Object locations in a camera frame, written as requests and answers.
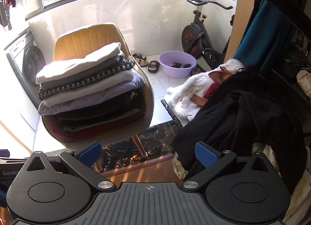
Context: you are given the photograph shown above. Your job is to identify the wooden chair with clothes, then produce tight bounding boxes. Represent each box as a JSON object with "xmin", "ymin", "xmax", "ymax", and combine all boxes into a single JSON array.
[{"xmin": 38, "ymin": 23, "xmax": 154, "ymax": 158}]

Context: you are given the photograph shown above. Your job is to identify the black white patterned garment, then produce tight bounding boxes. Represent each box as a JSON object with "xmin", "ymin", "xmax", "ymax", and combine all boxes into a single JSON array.
[{"xmin": 38, "ymin": 59, "xmax": 135, "ymax": 101}]

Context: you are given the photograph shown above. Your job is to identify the grey folded garment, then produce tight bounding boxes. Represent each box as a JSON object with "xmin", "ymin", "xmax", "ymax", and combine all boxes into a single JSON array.
[{"xmin": 41, "ymin": 51, "xmax": 124, "ymax": 90}]

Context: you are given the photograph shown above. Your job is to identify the black slipper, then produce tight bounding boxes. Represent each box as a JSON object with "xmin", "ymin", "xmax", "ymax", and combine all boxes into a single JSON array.
[{"xmin": 148, "ymin": 60, "xmax": 160, "ymax": 73}]

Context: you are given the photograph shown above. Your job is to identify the black garment pile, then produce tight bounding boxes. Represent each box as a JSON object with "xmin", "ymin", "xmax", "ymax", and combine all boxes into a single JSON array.
[{"xmin": 171, "ymin": 67, "xmax": 307, "ymax": 192}]

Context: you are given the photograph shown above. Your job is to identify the purple plastic basin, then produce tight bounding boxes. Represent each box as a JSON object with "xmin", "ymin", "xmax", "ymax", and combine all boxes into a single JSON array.
[{"xmin": 158, "ymin": 51, "xmax": 197, "ymax": 79}]

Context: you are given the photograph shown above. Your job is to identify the teal curtain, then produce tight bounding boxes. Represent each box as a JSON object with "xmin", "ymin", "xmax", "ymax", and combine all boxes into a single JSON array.
[{"xmin": 234, "ymin": 0, "xmax": 293, "ymax": 69}]

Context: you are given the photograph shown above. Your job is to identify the cream long-sleeve top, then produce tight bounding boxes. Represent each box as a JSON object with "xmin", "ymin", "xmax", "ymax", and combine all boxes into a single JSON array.
[{"xmin": 36, "ymin": 42, "xmax": 121, "ymax": 84}]

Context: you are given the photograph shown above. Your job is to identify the front-load washing machine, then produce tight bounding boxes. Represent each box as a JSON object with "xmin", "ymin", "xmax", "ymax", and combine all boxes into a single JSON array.
[{"xmin": 4, "ymin": 29, "xmax": 47, "ymax": 109}]

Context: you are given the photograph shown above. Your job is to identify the black exercise bike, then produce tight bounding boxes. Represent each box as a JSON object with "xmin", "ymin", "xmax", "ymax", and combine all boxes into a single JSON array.
[{"xmin": 181, "ymin": 0, "xmax": 233, "ymax": 69}]

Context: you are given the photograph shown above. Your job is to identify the brown sandal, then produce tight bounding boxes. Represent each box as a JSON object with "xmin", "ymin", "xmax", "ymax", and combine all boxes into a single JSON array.
[{"xmin": 132, "ymin": 54, "xmax": 149, "ymax": 67}]

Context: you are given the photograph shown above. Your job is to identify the white fluffy garment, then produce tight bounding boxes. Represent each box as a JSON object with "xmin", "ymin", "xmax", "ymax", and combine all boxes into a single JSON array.
[{"xmin": 164, "ymin": 58, "xmax": 245, "ymax": 125}]

